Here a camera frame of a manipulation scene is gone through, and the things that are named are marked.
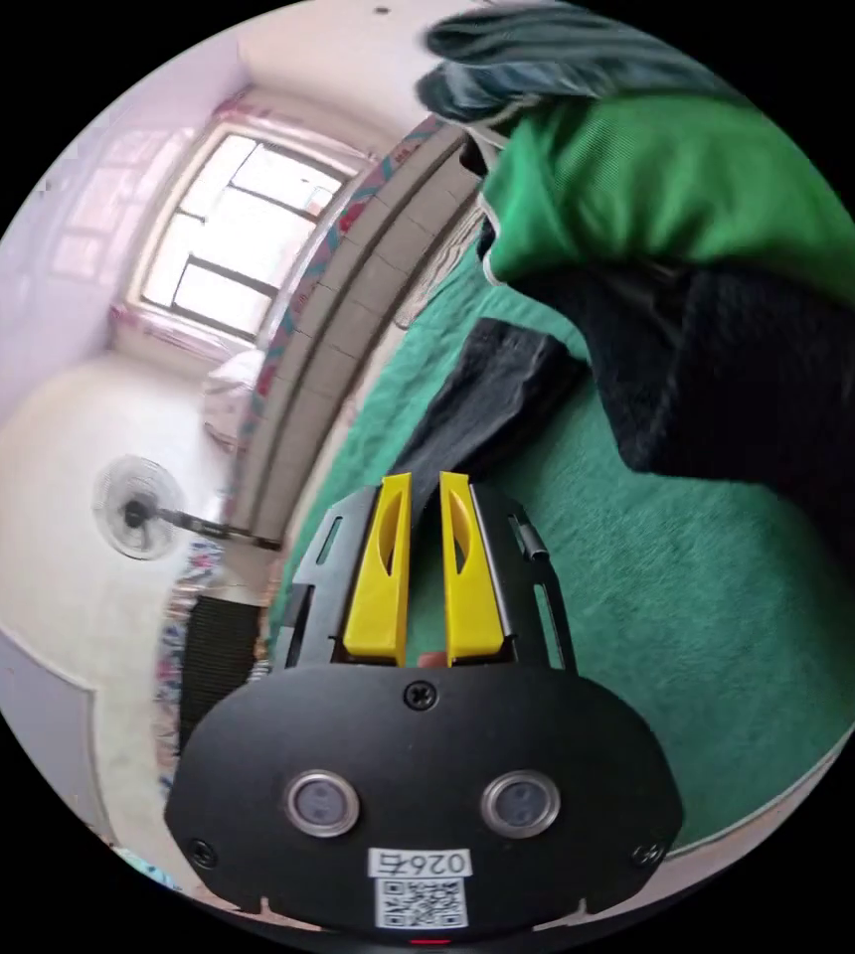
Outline window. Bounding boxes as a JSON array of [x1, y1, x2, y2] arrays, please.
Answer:
[[108, 122, 371, 346]]

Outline standing fan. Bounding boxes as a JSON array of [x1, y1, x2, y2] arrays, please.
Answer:
[[89, 454, 283, 561]]

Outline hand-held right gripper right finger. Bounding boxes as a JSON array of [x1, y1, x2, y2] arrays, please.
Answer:
[[438, 470, 508, 668]]

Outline zebra striped pillow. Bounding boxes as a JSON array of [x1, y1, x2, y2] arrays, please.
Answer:
[[397, 212, 500, 329]]

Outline bed with green quilt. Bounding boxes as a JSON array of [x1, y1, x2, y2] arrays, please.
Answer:
[[233, 111, 855, 859]]

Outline pile of clothes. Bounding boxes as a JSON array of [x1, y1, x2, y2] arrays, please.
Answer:
[[415, 0, 855, 624]]

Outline pink teal printed cloth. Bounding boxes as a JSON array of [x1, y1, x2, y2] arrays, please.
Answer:
[[247, 111, 447, 452]]

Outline black pants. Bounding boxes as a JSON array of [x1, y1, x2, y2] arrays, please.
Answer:
[[388, 315, 595, 516]]

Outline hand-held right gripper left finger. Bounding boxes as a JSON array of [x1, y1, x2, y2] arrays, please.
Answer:
[[343, 472, 415, 666]]

